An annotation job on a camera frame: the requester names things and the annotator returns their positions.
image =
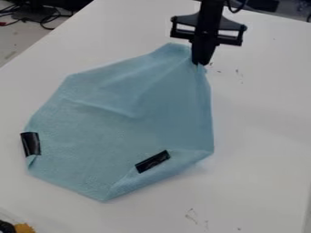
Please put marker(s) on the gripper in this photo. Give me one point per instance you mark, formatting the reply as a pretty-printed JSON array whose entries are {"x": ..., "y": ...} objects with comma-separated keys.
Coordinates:
[{"x": 231, "y": 28}]

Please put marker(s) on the light blue cloth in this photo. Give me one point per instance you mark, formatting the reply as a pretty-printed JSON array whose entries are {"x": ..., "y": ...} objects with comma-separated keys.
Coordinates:
[{"x": 121, "y": 121}]

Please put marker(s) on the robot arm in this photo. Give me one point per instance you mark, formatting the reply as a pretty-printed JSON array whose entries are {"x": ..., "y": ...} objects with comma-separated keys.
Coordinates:
[{"x": 212, "y": 6}]

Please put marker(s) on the yellow toy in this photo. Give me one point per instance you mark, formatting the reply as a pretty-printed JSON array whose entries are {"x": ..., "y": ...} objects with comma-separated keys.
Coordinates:
[{"x": 23, "y": 228}]

